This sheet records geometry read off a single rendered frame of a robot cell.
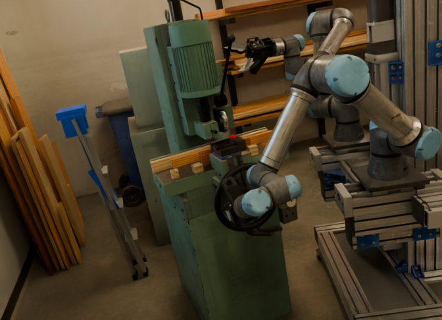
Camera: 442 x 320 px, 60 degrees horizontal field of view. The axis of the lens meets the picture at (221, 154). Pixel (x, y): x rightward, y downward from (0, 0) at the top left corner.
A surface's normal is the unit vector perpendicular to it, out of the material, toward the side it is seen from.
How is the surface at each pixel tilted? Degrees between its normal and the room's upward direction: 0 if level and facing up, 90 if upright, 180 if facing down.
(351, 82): 85
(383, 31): 90
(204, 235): 90
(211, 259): 90
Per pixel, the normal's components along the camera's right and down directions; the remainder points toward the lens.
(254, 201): 0.22, -0.22
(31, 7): 0.25, 0.27
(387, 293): -0.17, -0.93
